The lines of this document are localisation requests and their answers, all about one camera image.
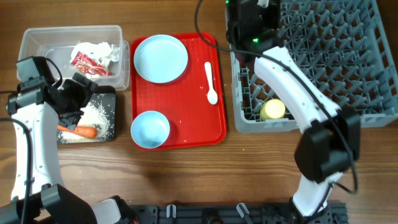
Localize white tissue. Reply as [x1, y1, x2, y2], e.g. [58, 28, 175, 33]
[70, 42, 121, 78]

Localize yellow plastic cup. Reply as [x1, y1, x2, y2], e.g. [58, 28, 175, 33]
[260, 99, 286, 120]

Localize large light blue plate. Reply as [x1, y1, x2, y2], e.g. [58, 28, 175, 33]
[133, 34, 188, 84]

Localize black plastic bin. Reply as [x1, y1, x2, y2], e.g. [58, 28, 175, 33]
[55, 86, 118, 146]

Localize small light blue bowl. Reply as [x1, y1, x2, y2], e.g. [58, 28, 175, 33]
[131, 111, 170, 149]

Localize red snack wrapper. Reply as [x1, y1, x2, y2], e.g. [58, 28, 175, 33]
[71, 52, 111, 77]

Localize red plastic tray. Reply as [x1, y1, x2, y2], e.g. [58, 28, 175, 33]
[131, 32, 227, 150]

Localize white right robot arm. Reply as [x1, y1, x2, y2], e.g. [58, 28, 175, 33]
[226, 1, 361, 223]

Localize white rice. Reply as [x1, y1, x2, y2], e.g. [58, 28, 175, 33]
[57, 93, 115, 144]

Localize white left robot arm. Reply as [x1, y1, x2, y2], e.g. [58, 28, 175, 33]
[1, 57, 125, 223]

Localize orange carrot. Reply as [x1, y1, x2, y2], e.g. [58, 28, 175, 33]
[57, 125, 98, 139]

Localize clear plastic bin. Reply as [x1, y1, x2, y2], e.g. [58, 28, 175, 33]
[18, 25, 130, 91]

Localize white plastic spoon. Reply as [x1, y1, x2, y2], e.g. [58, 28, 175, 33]
[204, 62, 218, 105]

